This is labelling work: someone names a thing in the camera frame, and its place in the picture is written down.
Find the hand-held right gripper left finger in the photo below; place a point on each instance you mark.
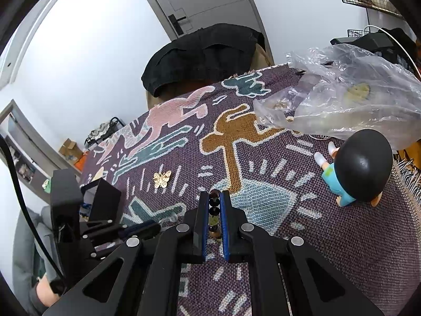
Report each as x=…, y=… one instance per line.
x=199, y=227

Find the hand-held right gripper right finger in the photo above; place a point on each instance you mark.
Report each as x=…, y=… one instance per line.
x=225, y=227

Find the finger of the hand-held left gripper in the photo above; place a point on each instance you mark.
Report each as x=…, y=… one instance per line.
x=141, y=231

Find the person's left forearm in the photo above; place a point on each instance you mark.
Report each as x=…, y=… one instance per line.
x=42, y=291

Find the orange box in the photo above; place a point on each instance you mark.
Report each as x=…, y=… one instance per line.
x=82, y=162

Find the gold butterfly brooch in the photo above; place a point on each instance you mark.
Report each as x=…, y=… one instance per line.
x=161, y=179

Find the small cardboard box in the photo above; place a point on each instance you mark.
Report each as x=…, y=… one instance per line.
x=69, y=148

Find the grey open door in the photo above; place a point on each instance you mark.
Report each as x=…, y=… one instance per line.
x=23, y=138

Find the row of shoes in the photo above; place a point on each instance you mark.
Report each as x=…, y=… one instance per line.
x=100, y=130

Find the printed blanket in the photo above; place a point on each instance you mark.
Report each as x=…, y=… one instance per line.
x=312, y=243

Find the black shoe rack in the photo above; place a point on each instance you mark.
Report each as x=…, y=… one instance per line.
x=113, y=125

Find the black-haired toy figurine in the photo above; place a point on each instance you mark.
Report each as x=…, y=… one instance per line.
x=361, y=164

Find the clear plastic bag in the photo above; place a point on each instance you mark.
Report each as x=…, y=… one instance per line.
x=345, y=105

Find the black jacket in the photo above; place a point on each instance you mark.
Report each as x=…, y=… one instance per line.
x=200, y=56

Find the yellow round item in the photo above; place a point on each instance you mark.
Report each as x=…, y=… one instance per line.
x=358, y=91

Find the black door lock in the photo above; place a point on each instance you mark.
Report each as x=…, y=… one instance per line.
x=177, y=23

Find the black bag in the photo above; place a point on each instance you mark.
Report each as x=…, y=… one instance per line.
x=378, y=41

